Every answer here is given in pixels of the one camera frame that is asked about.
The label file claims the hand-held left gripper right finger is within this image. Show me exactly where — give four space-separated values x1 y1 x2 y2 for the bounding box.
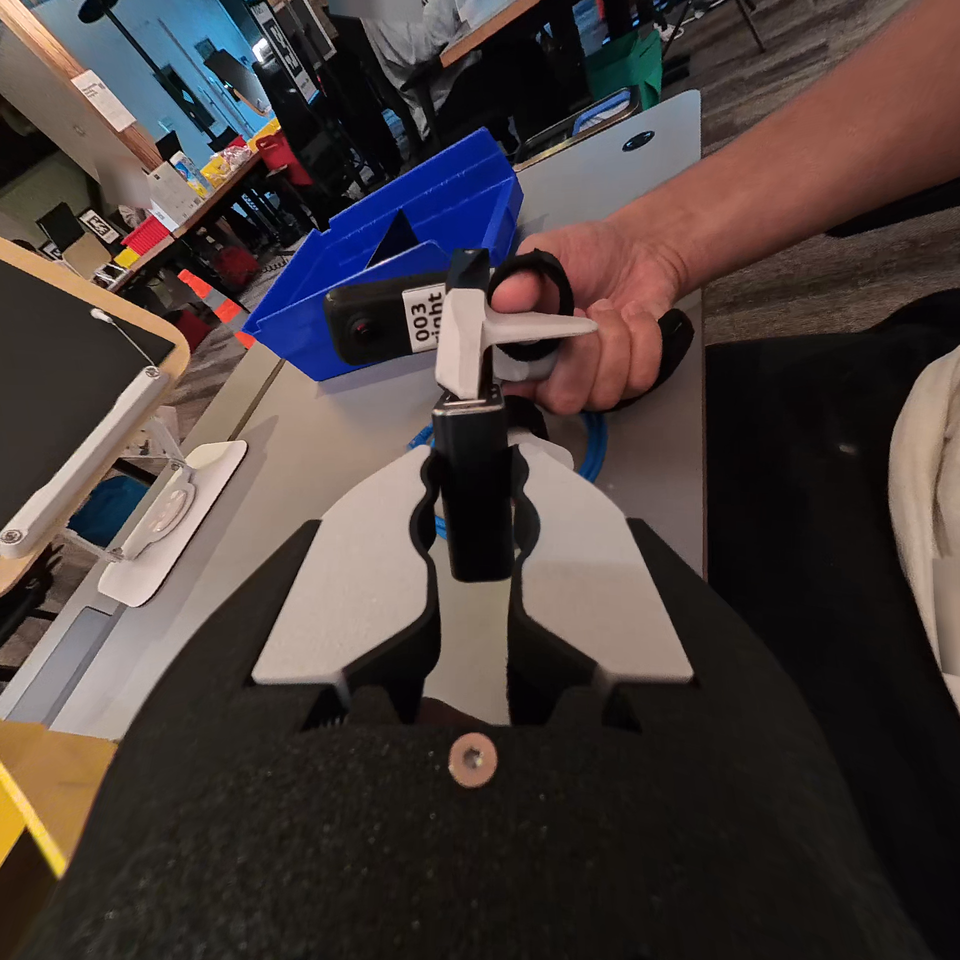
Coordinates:
505 441 696 726

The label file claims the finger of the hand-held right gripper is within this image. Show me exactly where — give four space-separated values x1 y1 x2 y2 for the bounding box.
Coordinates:
435 287 599 396

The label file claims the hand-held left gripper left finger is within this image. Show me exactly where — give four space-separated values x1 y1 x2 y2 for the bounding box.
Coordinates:
249 448 442 726

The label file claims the blue plastic bin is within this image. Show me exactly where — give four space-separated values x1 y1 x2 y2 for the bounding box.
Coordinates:
241 127 525 382

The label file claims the blue ethernet cable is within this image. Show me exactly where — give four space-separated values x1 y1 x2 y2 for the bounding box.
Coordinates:
407 408 610 543

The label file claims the black ethernet port adapter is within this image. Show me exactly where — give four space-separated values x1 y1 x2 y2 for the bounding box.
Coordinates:
431 390 520 585

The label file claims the yellow plastic bin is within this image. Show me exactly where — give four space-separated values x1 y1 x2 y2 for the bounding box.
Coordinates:
0 718 119 960

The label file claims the person's right forearm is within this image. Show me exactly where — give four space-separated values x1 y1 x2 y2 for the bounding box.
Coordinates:
663 0 960 301

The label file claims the person's right hand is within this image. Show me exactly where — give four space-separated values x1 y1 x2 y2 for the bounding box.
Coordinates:
487 217 704 416

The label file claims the black bin divider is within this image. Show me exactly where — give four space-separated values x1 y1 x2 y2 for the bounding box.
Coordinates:
367 210 421 267

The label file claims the orange traffic cone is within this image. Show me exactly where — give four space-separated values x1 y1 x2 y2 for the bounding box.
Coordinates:
177 268 252 316

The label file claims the red plastic bin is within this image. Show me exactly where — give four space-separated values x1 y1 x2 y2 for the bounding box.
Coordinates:
258 133 314 186

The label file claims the person's black garment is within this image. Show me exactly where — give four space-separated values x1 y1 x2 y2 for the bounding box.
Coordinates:
705 292 960 960

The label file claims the white cardboard box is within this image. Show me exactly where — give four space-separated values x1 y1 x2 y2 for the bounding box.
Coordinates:
146 161 205 231

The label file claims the printed marker sign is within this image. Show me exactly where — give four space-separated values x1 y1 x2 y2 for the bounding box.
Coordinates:
255 0 336 104

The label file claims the green bag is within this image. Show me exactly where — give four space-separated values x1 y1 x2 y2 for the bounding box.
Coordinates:
585 30 666 114

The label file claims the person's cream garment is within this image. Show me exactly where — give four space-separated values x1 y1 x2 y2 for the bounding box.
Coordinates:
888 351 960 714

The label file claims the black panel with wooden frame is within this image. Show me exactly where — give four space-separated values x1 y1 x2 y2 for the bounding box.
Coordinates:
0 236 192 597

